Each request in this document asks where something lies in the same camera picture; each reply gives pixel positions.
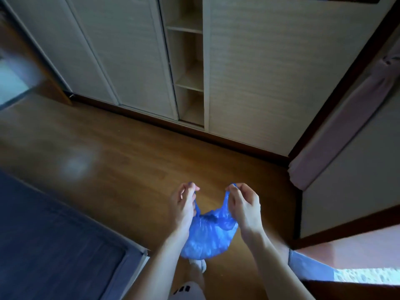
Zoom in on dark wooden baseboard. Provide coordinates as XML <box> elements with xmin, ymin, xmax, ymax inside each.
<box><xmin>63</xmin><ymin>91</ymin><xmax>290</xmax><ymax>168</ymax></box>

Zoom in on person's leg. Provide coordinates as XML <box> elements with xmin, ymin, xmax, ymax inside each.
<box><xmin>187</xmin><ymin>263</ymin><xmax>205</xmax><ymax>291</ymax></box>

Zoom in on dark blue bed mattress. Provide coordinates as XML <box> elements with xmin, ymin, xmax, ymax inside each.
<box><xmin>0</xmin><ymin>168</ymin><xmax>150</xmax><ymax>300</ymax></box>

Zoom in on white slipper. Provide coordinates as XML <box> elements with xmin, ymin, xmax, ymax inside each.
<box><xmin>189</xmin><ymin>259</ymin><xmax>207</xmax><ymax>274</ymax></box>

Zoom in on narrow beige wardrobe door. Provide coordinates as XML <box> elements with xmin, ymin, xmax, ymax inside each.
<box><xmin>5</xmin><ymin>0</ymin><xmax>119</xmax><ymax>105</ymax></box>

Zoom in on blue plastic bag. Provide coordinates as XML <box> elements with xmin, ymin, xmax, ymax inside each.
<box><xmin>180</xmin><ymin>184</ymin><xmax>240</xmax><ymax>260</ymax></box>

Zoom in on person's left hand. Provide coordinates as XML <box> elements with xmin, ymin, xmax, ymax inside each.
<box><xmin>170</xmin><ymin>182</ymin><xmax>201</xmax><ymax>232</ymax></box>

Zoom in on person's right forearm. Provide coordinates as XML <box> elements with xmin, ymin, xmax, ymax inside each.
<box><xmin>240</xmin><ymin>229</ymin><xmax>316</xmax><ymax>300</ymax></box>

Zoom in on open beige wardrobe shelf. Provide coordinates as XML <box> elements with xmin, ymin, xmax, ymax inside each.
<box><xmin>158</xmin><ymin>0</ymin><xmax>205</xmax><ymax>128</ymax></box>

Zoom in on dark wooden window frame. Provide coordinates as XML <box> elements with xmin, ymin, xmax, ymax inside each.
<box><xmin>291</xmin><ymin>204</ymin><xmax>400</xmax><ymax>251</ymax></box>

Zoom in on pale pink curtain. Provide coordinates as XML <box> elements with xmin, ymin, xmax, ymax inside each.
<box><xmin>287</xmin><ymin>36</ymin><xmax>400</xmax><ymax>191</ymax></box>

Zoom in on person's left forearm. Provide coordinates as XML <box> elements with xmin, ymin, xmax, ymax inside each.
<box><xmin>124</xmin><ymin>227</ymin><xmax>189</xmax><ymax>300</ymax></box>

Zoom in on white shorts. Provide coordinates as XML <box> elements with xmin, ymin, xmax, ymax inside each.
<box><xmin>168</xmin><ymin>281</ymin><xmax>207</xmax><ymax>300</ymax></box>

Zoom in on wide beige wardrobe door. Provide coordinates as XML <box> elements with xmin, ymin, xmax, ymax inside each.
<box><xmin>202</xmin><ymin>0</ymin><xmax>398</xmax><ymax>157</ymax></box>

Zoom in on beige sliding wardrobe door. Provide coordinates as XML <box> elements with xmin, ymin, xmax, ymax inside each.
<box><xmin>65</xmin><ymin>0</ymin><xmax>179</xmax><ymax>121</ymax></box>

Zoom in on person's right hand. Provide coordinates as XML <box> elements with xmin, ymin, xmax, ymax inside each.
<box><xmin>225</xmin><ymin>183</ymin><xmax>265</xmax><ymax>236</ymax></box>

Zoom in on patterned light cloth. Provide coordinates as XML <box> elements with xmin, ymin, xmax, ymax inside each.
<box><xmin>334</xmin><ymin>267</ymin><xmax>400</xmax><ymax>286</ymax></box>

